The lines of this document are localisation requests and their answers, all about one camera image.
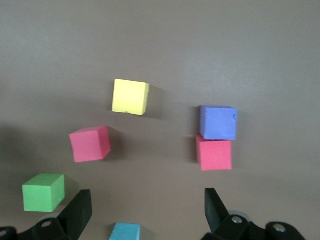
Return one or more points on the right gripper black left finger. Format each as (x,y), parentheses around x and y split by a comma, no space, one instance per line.
(77,212)

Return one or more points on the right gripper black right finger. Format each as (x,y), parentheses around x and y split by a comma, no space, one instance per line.
(215,212)

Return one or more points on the green foam block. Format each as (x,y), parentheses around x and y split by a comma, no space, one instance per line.
(42,192)

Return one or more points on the notched yellow foam block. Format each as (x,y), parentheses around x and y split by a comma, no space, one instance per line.
(130,97)

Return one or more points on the cyan foam block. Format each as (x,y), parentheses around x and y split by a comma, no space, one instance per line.
(125,231)

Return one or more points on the red foam block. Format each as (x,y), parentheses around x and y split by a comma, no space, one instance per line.
(215,152)
(90,143)

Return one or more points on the purple foam block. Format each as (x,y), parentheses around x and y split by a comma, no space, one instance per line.
(218,122)

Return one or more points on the brown table cover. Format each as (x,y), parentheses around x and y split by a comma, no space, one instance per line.
(160,50)

